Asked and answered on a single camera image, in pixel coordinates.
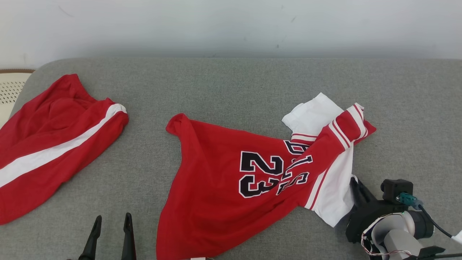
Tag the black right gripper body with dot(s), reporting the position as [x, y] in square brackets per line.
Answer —
[361, 220]

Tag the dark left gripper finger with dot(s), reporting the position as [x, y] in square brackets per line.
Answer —
[90, 249]
[128, 245]

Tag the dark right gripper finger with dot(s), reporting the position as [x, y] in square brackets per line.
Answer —
[362, 195]

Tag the red white number 23 jersey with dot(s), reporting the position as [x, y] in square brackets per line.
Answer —
[209, 187]

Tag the red shorts with white stripe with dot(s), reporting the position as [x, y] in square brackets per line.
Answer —
[43, 137]

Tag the cream perforated laundry basket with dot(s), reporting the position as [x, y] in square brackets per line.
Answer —
[11, 90]

